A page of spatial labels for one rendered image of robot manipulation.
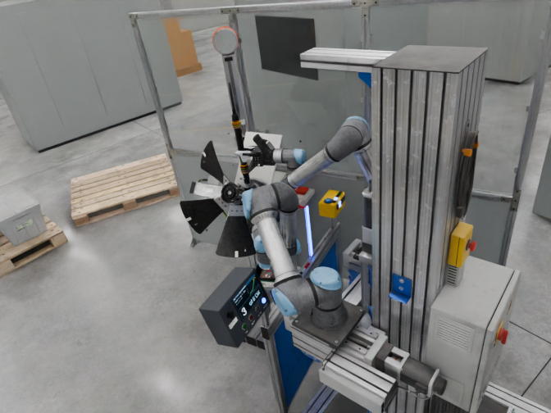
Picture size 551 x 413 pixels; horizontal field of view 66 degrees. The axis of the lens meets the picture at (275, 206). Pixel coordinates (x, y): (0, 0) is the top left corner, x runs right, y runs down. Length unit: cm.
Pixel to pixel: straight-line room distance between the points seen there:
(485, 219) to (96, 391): 270
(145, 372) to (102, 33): 558
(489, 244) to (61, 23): 637
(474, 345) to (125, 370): 236
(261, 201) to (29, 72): 595
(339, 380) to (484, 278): 66
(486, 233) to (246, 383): 176
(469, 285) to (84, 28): 670
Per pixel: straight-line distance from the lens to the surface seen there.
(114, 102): 772
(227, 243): 236
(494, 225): 282
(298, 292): 162
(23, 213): 475
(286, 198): 175
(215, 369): 307
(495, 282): 175
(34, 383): 358
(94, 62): 755
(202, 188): 268
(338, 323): 176
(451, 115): 127
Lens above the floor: 238
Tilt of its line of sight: 32 degrees down
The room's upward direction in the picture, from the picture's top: 8 degrees counter-clockwise
